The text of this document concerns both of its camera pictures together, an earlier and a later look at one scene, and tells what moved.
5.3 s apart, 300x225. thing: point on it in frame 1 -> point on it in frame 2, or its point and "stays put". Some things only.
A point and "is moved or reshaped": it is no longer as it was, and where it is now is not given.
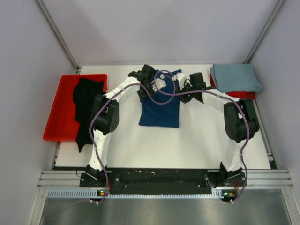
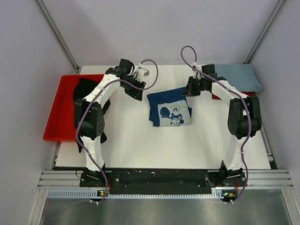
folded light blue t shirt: (236, 77) stays put
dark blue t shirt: (160, 108) is moved or reshaped
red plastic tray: (62, 125) stays put
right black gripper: (184, 99) -> (189, 90)
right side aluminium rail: (272, 160) stays put
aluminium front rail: (71, 178) stays put
